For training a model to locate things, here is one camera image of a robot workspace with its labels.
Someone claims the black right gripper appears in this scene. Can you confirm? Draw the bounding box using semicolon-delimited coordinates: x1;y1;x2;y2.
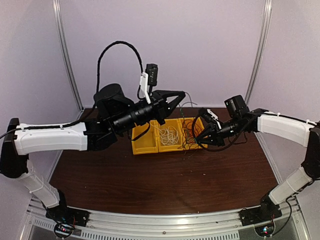
195;116;243;147

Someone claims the thin red cable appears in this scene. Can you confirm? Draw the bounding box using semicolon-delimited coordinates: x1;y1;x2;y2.
180;119;203;145

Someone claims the thick red cable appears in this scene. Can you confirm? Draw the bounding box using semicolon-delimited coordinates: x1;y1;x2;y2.
180;119;203;145

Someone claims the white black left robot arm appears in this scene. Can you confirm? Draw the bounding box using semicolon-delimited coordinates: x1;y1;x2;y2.
0;83;186;222

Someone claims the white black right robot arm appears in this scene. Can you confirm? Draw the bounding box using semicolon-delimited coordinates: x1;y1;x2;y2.
192;95;320;221

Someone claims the yellow bin right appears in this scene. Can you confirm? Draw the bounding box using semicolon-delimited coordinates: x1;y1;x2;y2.
178;117;205;151

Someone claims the yellow bin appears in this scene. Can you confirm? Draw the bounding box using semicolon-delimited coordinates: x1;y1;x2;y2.
154;118;182;153
178;117;205;151
131;120;159;155

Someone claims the yellow bin middle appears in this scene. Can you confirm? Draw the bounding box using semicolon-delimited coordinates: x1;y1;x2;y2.
154;118;182;153

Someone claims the yellow bin left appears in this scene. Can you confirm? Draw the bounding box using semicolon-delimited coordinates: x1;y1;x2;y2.
131;120;159;155

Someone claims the right circuit board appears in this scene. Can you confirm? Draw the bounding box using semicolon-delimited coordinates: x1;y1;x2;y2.
254;223;275;238

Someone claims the circuit board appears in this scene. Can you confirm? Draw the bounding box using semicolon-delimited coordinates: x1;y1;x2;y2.
53;222;75;239
254;223;275;238

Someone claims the left circuit board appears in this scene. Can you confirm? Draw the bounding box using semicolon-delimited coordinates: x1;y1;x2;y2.
53;222;75;239

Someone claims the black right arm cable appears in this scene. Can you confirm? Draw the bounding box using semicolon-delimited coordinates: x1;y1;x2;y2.
192;109;320;221

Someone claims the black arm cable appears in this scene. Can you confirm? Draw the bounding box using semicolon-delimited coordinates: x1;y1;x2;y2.
192;109;320;221
0;41;145;137

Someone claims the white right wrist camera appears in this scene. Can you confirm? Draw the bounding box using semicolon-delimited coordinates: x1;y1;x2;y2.
198;108;222;130

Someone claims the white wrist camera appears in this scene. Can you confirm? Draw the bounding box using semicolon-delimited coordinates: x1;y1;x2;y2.
137;63;159;104
198;108;222;130

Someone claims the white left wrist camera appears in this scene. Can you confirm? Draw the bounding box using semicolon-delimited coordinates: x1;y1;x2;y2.
137;63;159;104

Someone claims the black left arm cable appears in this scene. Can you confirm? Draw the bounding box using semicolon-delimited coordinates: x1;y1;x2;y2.
0;41;145;137

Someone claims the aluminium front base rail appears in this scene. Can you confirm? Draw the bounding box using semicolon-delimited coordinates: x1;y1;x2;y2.
19;197;312;240

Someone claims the aluminium right corner post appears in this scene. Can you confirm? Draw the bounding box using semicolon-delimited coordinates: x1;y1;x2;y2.
244;0;273;105

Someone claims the aluminium corner post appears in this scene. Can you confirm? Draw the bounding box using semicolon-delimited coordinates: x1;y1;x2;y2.
244;0;273;105
52;0;84;111

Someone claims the aluminium left corner post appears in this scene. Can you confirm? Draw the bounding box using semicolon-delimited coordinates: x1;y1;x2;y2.
52;0;84;111

